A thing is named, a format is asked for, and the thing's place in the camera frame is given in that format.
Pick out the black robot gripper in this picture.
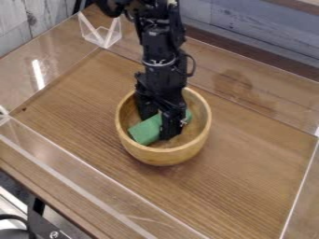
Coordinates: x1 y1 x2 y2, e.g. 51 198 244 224
135 59 188 140

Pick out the green rectangular block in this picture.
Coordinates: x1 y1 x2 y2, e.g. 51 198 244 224
125 108 193 147

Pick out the brown wooden bowl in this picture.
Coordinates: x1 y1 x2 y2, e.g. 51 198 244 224
115 88 212 166

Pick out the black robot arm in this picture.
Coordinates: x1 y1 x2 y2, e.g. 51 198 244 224
95 0 196 140

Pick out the clear acrylic corner bracket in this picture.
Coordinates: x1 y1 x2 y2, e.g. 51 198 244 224
77 12 121 49

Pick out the black table leg bracket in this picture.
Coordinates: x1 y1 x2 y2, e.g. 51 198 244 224
28 196 72 239

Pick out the black cable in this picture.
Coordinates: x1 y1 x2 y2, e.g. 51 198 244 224
0 214 35 239

